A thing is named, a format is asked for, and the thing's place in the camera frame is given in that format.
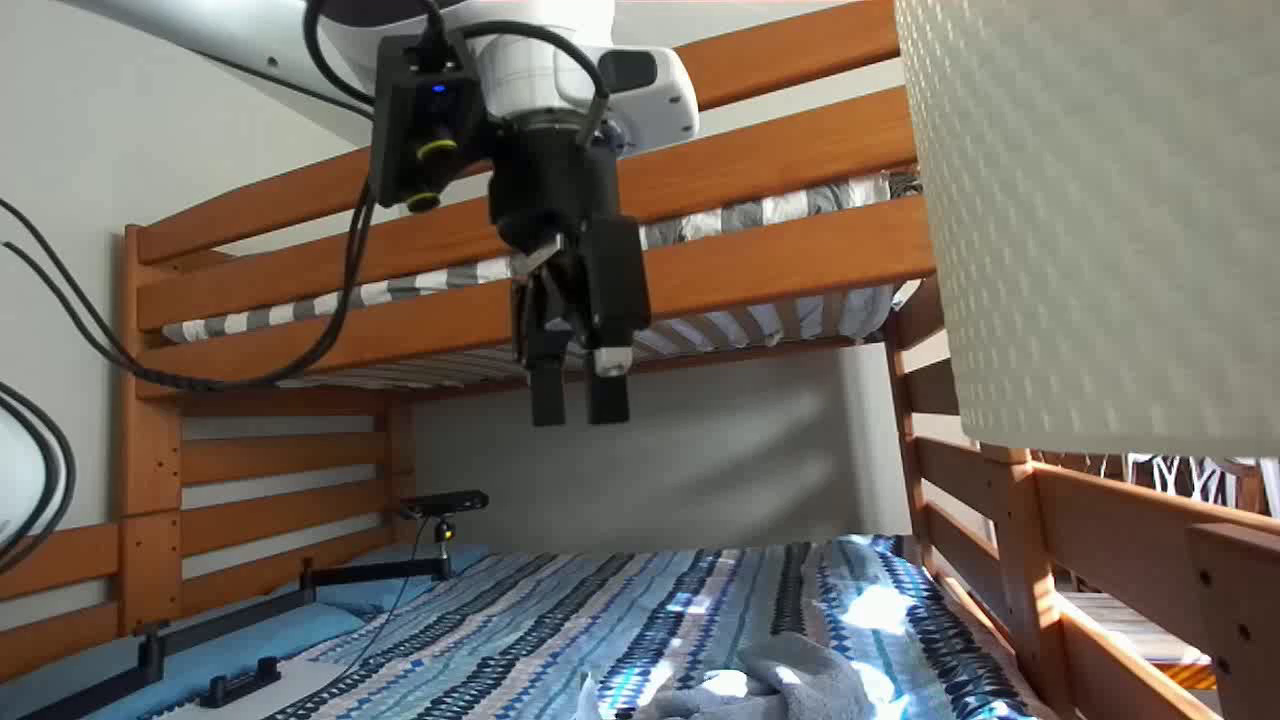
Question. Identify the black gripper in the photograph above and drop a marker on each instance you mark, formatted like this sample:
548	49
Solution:
553	186

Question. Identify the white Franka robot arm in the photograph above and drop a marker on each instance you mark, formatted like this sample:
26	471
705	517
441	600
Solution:
643	92

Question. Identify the grey white striped mattress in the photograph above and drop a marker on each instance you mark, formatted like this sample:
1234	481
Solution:
802	207

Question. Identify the grey white crumpled cloth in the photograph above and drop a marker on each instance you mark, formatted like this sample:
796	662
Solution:
786	674

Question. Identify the small black clamp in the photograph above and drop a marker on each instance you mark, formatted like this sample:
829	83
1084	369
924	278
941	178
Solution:
241	681

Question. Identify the white patterned fabric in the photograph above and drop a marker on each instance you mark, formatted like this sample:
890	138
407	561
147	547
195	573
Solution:
1187	481

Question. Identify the black camera on stand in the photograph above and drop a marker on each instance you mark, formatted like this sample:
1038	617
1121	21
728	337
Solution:
446	505

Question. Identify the wooden bunk bed frame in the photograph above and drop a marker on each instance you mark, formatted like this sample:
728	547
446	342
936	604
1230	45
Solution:
786	163

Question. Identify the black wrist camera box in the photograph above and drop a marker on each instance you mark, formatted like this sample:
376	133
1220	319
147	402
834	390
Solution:
407	125

